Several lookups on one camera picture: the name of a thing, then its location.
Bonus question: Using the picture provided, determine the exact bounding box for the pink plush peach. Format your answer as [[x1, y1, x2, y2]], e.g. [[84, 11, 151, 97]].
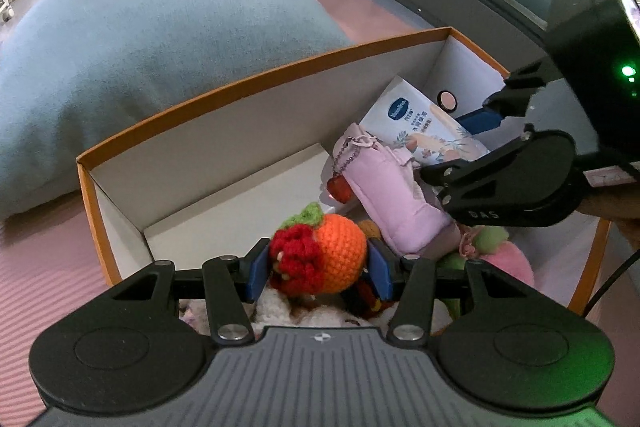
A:
[[436, 227, 536, 308]]

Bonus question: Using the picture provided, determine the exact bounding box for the orange cardboard storage box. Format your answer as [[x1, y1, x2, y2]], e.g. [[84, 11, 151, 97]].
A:
[[76, 26, 613, 319]]

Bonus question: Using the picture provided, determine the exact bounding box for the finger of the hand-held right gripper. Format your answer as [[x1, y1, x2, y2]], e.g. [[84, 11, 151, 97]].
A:
[[419, 124, 533, 227], [454, 60, 567, 136]]

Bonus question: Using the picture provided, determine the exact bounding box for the large blue-grey pillow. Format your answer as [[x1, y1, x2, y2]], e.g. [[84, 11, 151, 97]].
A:
[[0, 0, 354, 222]]

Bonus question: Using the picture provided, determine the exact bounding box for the white crocheted toy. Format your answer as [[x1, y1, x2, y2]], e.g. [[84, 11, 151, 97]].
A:
[[179, 288, 391, 339]]

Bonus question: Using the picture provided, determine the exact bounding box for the pink fabric pouch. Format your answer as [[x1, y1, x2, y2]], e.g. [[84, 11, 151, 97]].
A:
[[327, 123, 455, 256]]

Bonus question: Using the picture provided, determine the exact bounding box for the crocheted orange fruit toy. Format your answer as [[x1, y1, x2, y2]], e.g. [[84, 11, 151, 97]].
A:
[[269, 202, 369, 296]]

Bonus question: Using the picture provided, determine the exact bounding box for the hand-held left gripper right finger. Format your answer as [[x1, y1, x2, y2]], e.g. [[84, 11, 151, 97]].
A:
[[367, 239, 532, 343]]

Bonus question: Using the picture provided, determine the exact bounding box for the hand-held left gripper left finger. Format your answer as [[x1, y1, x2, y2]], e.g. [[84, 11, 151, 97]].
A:
[[111, 237, 272, 344]]

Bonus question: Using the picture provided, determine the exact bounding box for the person's right hand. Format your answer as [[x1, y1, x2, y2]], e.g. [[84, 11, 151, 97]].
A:
[[575, 187, 640, 254]]

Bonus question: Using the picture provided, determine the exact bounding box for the white lotion tube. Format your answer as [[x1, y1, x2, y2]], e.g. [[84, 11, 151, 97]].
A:
[[359, 76, 491, 166]]

